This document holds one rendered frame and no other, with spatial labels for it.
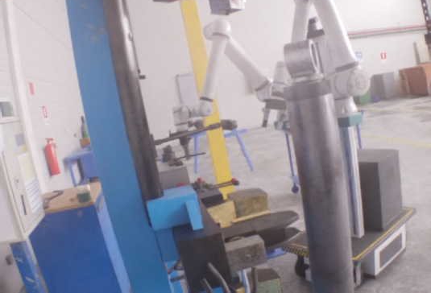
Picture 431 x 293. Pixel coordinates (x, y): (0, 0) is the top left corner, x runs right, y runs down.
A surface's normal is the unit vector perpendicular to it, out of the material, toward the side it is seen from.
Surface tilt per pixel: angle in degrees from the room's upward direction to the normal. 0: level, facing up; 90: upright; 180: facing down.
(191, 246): 90
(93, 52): 90
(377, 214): 90
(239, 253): 90
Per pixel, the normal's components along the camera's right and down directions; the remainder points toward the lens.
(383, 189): 0.56, -0.03
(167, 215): 0.19, 0.07
